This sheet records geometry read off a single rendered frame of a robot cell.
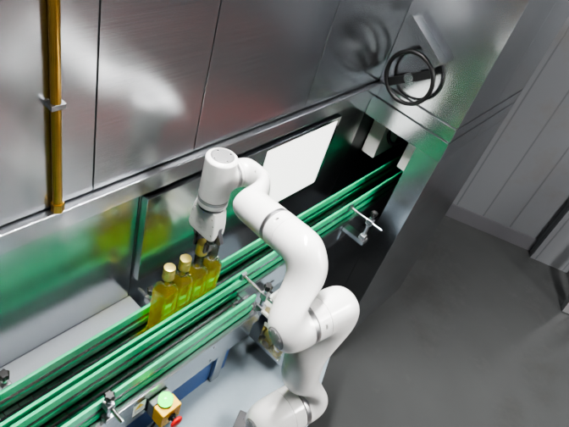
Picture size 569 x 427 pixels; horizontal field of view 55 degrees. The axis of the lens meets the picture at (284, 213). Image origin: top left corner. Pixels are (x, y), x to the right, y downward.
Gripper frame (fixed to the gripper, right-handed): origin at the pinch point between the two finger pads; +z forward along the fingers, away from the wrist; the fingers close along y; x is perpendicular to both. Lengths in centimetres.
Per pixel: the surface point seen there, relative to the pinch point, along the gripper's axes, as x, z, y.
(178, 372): -16.5, 32.9, 15.5
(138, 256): -12.0, 10.7, -13.0
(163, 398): -24.5, 33.9, 19.1
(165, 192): -6.0, -12.6, -12.0
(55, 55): -37, -60, -12
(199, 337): -8.3, 24.5, 13.6
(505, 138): 291, 59, 4
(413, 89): 103, -25, -1
